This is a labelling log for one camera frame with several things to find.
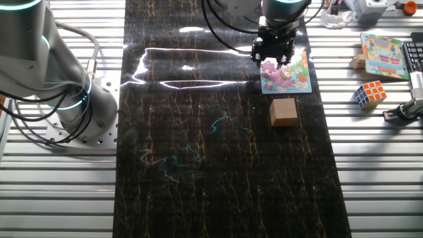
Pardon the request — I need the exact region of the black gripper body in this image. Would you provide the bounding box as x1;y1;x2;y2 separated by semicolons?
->
252;24;297;50

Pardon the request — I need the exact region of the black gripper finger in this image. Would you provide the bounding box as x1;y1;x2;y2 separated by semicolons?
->
250;44;265;68
278;44;296;66

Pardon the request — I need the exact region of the colourful butterfly puzzle board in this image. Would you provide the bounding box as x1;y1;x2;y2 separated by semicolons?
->
259;48;313;95

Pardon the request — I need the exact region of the colourful cartoon vehicle puzzle board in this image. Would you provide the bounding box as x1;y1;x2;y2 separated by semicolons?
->
359;31;410;81

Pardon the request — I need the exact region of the plain wooden block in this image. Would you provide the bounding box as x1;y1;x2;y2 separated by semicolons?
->
269;97;299;128

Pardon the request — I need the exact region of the crumpled white wrapper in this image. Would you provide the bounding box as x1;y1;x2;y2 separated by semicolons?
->
320;8;357;30

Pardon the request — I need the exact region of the small pale wooden block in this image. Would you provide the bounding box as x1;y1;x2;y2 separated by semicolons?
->
350;53;367;71

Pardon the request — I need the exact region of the orange and white Rubik's cube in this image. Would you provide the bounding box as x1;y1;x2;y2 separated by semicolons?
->
353;80;388;110

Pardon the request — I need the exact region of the grey control box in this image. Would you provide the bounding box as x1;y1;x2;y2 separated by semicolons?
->
343;0;389;24

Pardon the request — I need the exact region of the black marble pattern mat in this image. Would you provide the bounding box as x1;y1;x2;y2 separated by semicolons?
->
112;0;353;238

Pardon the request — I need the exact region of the black computer keyboard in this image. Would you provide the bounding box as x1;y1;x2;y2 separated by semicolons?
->
402;32;423;73

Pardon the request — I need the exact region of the orange push button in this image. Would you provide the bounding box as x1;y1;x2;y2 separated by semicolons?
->
403;0;418;16

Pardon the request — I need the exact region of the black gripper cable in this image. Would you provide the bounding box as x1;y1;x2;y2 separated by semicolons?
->
200;0;327;56

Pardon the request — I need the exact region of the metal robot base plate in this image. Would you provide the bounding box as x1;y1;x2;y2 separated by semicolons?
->
44;69;120;149

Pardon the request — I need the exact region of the thick grey base cable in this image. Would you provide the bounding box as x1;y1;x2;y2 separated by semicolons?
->
54;20;100;81

